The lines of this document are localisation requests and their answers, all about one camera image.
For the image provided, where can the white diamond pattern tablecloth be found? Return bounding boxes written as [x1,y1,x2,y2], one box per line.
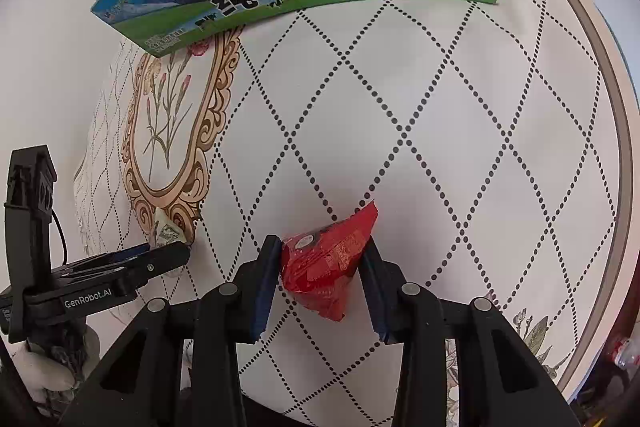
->
[72,0,636,427]

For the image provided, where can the clear plastic bottle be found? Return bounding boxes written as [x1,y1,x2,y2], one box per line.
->
[607,336,639,369]

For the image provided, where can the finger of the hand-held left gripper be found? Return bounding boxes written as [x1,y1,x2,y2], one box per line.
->
[50,242,192,282]
[65,244,151,270]

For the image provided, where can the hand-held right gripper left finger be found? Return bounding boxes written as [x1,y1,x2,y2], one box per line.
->
[60,234,283,427]

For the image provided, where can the red snack packet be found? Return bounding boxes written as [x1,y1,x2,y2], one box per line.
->
[279,200,380,323]

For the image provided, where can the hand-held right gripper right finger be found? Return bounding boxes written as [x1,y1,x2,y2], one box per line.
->
[360,243,583,427]

